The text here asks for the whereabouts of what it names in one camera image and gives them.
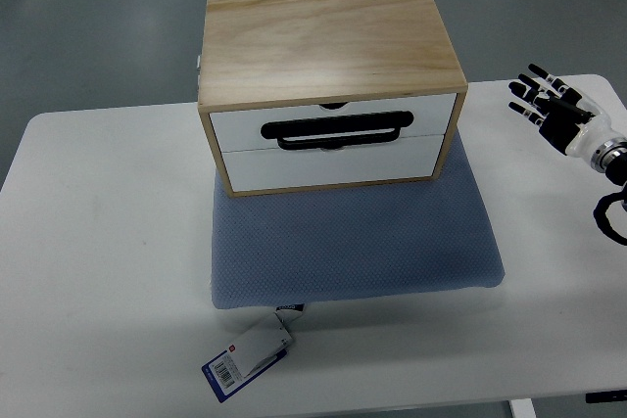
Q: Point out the black drawer handle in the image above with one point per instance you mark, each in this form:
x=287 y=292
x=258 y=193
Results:
x=336 y=132

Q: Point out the blue grey cushion mat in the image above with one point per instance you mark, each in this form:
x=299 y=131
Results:
x=354 y=243

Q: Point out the black table controller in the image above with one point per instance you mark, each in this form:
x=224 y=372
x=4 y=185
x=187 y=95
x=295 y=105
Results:
x=606 y=397

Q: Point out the white blue price tag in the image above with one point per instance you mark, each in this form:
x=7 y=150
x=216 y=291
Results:
x=253 y=352

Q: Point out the wooden drawer cabinet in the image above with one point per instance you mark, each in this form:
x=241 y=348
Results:
x=260 y=54

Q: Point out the white clip behind cabinet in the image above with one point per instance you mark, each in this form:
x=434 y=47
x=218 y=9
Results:
x=198 y=70

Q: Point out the white drawer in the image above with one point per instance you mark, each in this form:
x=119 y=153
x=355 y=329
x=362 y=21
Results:
x=274 y=169
x=241 y=130

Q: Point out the white table leg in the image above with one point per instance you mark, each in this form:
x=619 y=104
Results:
x=522 y=408

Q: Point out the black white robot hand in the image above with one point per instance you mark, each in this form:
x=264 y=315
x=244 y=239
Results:
x=571 y=121

